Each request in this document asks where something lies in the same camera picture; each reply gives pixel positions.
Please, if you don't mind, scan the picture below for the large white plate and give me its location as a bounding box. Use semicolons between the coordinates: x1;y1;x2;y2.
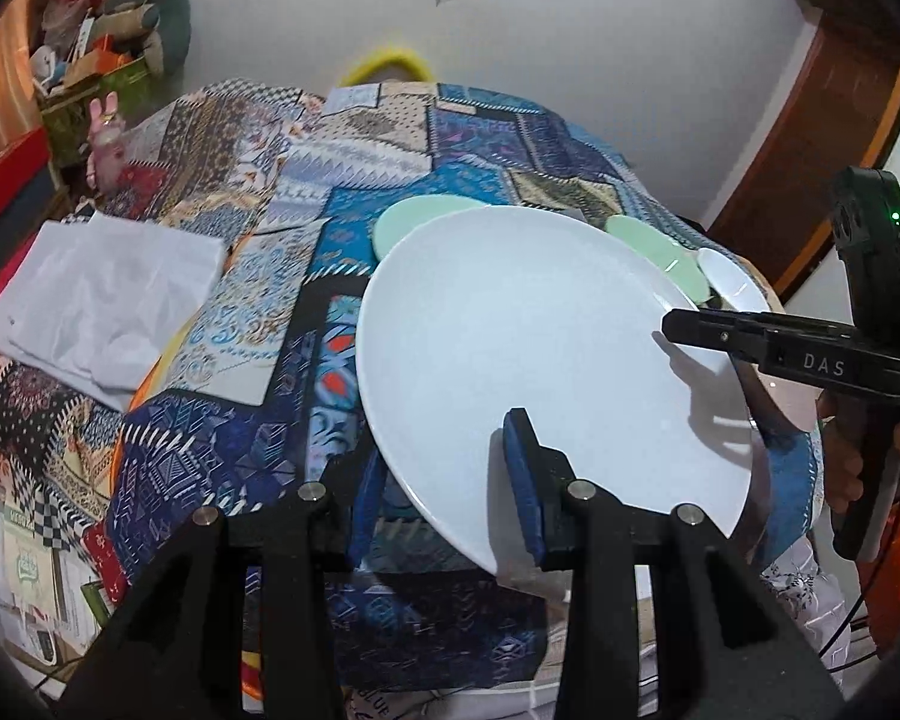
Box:
355;208;775;572

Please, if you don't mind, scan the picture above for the red box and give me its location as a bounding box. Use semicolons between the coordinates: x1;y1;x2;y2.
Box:
0;127;52;235

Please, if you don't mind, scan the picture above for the yellow curved object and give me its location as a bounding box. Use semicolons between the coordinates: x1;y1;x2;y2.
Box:
340;49;433;88

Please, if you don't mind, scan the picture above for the pink bunny toy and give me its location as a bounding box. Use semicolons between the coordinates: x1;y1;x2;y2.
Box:
85;90;133;185

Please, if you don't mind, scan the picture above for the mint green bowl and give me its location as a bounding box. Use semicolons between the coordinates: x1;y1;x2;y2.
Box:
373;193;488;263
606;214;710;305

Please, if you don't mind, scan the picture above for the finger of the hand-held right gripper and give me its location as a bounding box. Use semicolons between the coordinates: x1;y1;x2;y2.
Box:
735;364;797;437
660;306;777;370

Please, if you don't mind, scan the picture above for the white bowl with black spots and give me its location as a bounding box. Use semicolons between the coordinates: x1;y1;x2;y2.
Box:
696;247;770;313

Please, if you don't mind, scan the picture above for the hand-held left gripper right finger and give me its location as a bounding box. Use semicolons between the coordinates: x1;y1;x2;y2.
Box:
499;406;845;720

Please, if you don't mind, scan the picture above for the pile of clutter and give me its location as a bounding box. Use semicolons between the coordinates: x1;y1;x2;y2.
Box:
28;0;151;95

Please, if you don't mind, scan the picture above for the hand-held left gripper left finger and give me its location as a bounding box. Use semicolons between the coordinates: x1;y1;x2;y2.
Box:
60;448;389;720

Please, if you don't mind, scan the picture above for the person's right hand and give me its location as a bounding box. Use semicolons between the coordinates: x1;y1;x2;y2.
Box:
816;396;900;520

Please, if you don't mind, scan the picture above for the patchwork printed blanket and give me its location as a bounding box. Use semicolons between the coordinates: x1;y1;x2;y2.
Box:
0;79;826;700

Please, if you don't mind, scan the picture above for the grey plush toy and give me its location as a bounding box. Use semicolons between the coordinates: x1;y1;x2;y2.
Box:
94;0;192;77

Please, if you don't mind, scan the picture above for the orange curtain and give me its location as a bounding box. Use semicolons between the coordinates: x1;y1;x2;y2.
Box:
0;0;53;166

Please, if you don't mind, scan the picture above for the thin black cable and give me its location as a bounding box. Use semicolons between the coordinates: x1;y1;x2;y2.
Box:
816;592;871;680

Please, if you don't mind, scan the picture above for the white floral sheet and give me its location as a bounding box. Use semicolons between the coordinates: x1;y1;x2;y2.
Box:
756;536;871;665

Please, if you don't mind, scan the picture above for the white folded cloth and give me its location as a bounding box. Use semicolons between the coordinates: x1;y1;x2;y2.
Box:
0;211;227;412

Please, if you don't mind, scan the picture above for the brown wooden door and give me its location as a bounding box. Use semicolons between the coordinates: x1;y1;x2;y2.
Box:
709;0;900;298

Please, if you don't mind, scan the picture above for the printed papers pile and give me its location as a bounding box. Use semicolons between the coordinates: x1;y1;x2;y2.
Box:
0;457;115;670

